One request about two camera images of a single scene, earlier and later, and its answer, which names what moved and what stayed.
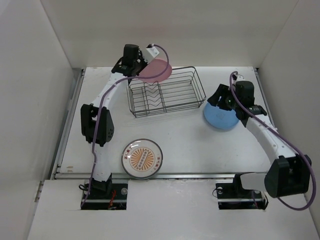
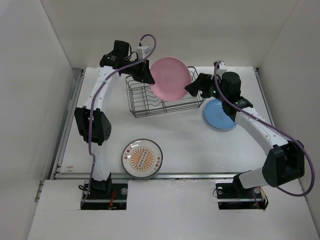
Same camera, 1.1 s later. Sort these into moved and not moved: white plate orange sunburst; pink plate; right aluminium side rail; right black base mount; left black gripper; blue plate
Moved: left black gripper; pink plate
Not moved: blue plate; right black base mount; right aluminium side rail; white plate orange sunburst
